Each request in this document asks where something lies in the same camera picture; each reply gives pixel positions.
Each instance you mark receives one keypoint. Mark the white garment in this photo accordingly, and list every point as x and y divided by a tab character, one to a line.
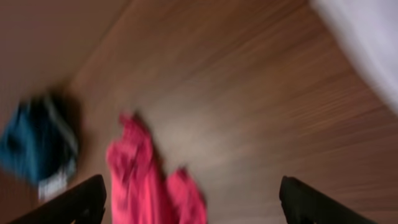
366	30

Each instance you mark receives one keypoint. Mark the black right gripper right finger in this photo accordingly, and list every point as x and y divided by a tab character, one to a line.
303	204

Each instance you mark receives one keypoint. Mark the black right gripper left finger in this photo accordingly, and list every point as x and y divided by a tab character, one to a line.
82	204

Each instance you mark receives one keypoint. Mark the red t-shirt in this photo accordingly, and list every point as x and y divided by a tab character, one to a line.
139	192

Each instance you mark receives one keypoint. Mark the blue shirt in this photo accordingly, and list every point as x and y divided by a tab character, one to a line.
38	142

